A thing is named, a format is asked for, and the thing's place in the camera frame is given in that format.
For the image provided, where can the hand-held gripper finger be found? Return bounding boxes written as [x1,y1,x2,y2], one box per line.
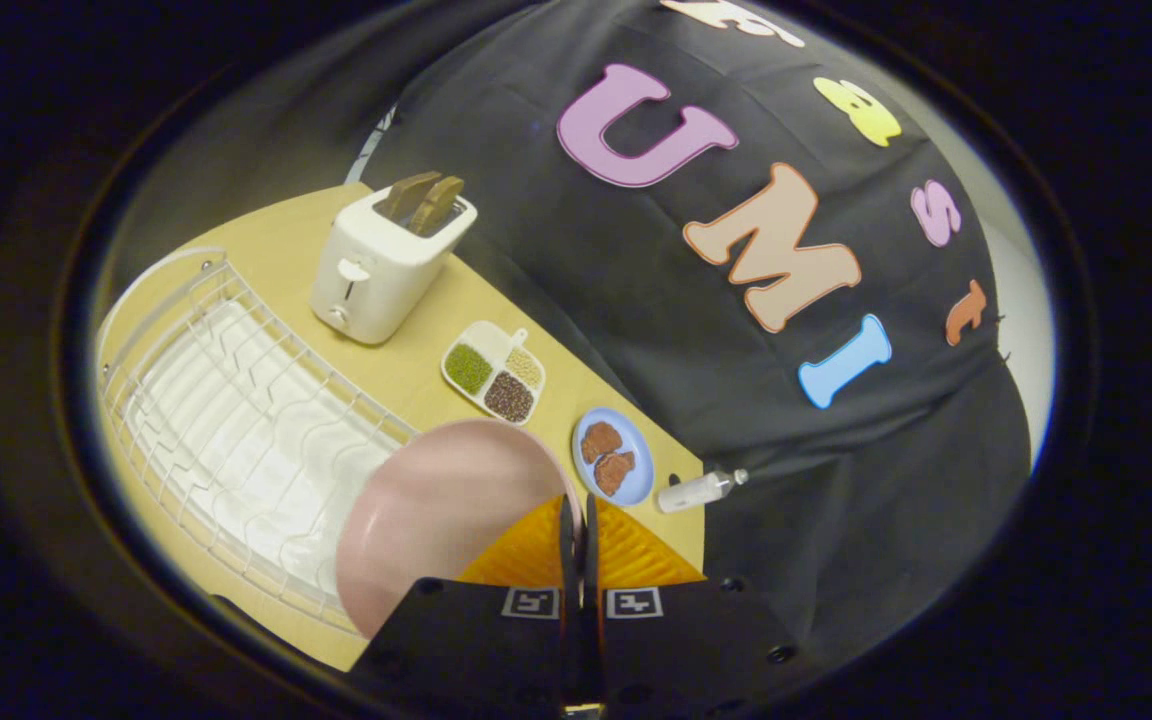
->
[578,493,805,709]
[348,495,579,709]

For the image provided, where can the pink plate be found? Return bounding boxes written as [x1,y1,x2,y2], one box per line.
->
[336,418,583,641]

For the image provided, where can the white wire dish rack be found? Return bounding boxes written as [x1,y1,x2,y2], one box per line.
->
[96,246,419,635]

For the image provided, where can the small blue plate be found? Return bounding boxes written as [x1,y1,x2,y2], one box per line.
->
[571,407,655,508]

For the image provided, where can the brown meat piece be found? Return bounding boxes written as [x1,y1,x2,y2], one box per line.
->
[593,451,637,498]
[581,421,624,465]

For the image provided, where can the small clear plastic bottle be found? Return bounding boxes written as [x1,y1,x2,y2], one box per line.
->
[657,468,750,514]

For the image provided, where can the white divided bean tray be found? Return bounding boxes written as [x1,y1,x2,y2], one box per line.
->
[440,320,547,427]

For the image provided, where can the black backdrop cloth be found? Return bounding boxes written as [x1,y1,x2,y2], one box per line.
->
[361,0,1034,666]

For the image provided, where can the white toaster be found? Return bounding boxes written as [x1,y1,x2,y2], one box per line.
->
[309,182,479,347]

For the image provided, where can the brown toast slice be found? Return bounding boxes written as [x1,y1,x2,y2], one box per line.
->
[409,176,466,238]
[380,170,444,223]

